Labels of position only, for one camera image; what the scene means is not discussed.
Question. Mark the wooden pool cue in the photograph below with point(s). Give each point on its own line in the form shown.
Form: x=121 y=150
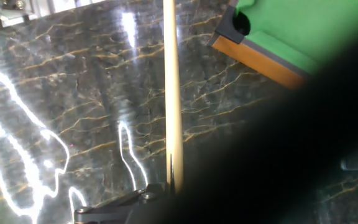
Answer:
x=172 y=93

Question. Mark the mini green pool table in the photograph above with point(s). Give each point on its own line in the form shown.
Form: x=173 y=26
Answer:
x=291 y=28

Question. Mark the black marble pattern mat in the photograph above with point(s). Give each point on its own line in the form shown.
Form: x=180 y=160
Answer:
x=73 y=93

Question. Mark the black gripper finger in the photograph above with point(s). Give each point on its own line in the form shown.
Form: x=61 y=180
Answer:
x=113 y=211

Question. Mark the aluminium frame bar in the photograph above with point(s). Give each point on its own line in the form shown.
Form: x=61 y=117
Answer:
x=9 y=9

